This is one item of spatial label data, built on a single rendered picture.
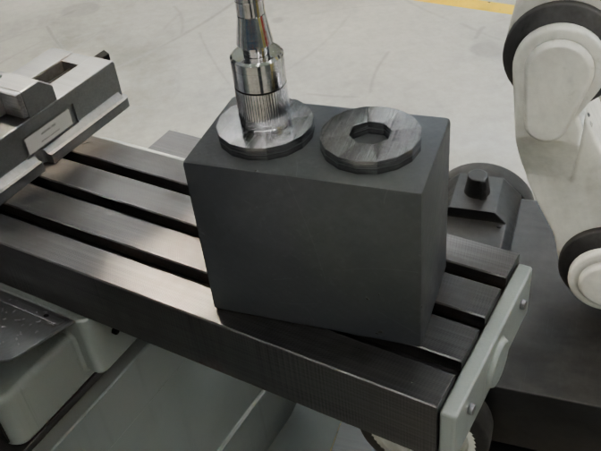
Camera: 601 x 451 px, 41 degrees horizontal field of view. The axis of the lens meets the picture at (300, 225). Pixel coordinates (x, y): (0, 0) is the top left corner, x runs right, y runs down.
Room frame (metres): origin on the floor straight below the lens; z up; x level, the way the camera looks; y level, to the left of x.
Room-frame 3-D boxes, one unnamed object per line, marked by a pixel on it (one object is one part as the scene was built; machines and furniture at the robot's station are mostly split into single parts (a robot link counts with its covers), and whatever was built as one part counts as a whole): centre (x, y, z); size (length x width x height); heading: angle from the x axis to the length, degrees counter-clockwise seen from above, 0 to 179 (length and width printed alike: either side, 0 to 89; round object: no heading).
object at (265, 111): (0.64, 0.02, 1.16); 0.05 x 0.05 x 0.06
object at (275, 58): (0.64, 0.02, 1.19); 0.05 x 0.05 x 0.01
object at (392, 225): (0.62, -0.02, 1.03); 0.22 x 0.12 x 0.20; 67
